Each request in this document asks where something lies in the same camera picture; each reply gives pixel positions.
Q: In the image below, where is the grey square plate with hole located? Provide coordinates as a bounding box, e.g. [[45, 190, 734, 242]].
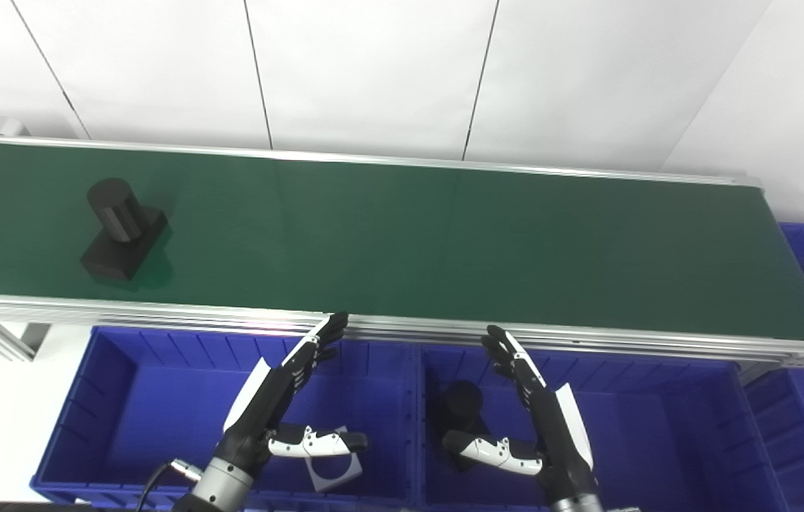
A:
[[305, 426, 364, 494]]

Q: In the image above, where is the black cylinder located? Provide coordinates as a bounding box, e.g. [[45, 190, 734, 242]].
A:
[[430, 380, 490, 471], [80, 178, 169, 282]]

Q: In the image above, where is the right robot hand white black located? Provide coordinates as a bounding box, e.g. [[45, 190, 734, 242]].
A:
[[442, 325, 598, 504]]

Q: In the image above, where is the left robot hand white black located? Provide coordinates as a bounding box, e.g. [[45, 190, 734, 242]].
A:
[[215, 311, 369, 479]]

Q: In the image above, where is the green conveyor belt aluminium frame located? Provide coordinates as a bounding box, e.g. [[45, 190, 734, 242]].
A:
[[0, 134, 804, 370]]

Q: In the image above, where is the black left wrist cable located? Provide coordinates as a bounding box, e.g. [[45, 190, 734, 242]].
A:
[[134, 460, 202, 512]]

